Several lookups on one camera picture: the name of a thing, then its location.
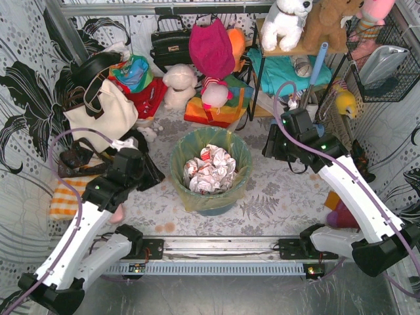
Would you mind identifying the teal trash bin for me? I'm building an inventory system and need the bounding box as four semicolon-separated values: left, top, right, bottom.
176;186;245;216

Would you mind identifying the cream canvas tote bag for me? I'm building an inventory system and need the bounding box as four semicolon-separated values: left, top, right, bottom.
63;79;138;140

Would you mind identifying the black leather handbag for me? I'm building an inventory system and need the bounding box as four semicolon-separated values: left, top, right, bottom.
150;14;193;73

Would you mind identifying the magenta cloth bag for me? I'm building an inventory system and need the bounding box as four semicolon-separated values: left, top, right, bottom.
189;18;235;79

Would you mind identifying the black wire basket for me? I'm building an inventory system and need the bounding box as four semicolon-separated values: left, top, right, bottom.
346;16;419;103

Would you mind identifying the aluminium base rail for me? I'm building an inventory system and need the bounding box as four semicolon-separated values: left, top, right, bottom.
49;234;403;262

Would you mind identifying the rainbow striped cloth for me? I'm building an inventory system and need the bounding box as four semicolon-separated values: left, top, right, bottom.
184;87;254;128

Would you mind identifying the cream plush lamb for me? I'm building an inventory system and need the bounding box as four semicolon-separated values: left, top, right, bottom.
163;64;198;110

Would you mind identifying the pink white plush doll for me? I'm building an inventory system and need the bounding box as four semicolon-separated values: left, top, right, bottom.
201;76;233;110

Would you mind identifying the orange plush toy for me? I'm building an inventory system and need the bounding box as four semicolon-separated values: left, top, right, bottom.
227;28;245;72

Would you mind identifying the orange checkered cloth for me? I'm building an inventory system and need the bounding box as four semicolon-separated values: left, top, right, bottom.
49;177;89;221

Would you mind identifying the white plush dog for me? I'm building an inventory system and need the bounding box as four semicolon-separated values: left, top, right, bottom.
261;0;313;52

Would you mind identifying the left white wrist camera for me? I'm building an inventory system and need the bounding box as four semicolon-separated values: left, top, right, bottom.
110;137;138;152

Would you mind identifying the pink case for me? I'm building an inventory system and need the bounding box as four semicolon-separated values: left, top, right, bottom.
108;204;125;224

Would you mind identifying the teal cloth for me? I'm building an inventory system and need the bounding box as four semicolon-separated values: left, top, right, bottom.
247;48;332;96

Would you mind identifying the crumpled paper trash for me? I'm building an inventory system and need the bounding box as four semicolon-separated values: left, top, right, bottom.
183;144;237;195

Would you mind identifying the brown patterned handbag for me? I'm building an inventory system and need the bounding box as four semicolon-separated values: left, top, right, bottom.
57;138;113;179

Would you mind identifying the yellow plush duck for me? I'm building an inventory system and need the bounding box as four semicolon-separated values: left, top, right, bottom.
332;79;356;119

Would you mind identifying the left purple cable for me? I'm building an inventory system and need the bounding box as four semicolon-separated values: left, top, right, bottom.
0;127;132;315

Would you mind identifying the silver foil pouch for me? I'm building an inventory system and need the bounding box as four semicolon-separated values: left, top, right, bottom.
359;45;410;85

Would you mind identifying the red cloth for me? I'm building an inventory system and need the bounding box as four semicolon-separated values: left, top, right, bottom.
115;77;168;119

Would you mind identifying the brown teddy bear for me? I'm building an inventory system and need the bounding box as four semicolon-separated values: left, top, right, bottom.
303;0;364;52

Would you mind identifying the blue handled mop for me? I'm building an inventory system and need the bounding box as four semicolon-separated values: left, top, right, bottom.
301;41;329;109

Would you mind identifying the yellow trash bag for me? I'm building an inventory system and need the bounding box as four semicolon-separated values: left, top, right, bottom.
169;127;253;216

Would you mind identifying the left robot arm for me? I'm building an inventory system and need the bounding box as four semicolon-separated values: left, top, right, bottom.
18;148;164;314

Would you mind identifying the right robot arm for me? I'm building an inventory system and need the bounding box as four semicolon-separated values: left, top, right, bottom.
263;108;419;277

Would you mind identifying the pink plush toy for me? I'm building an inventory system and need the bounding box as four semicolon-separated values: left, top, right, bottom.
350;0;396;41

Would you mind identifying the purple orange sock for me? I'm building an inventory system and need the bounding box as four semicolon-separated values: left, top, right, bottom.
324;191;359;228

